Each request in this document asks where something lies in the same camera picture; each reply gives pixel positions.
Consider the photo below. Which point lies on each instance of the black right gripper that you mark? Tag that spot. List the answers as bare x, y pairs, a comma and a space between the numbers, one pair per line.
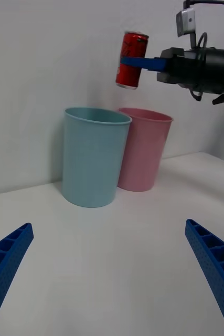
182, 69

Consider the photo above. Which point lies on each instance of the pale blue plastic bin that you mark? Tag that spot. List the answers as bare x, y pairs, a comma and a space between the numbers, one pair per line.
90, 162

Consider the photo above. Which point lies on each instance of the pink plastic bin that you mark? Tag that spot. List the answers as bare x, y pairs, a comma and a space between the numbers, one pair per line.
145, 155

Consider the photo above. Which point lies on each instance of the red drink can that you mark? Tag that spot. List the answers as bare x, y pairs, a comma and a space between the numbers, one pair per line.
133, 46

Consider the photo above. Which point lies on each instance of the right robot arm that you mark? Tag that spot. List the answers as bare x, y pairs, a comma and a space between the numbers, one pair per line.
219, 71

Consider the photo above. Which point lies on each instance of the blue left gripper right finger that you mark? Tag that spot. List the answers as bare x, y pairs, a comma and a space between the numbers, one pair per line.
216, 270

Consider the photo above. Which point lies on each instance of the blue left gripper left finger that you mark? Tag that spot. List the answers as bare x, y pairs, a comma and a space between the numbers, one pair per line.
4, 265

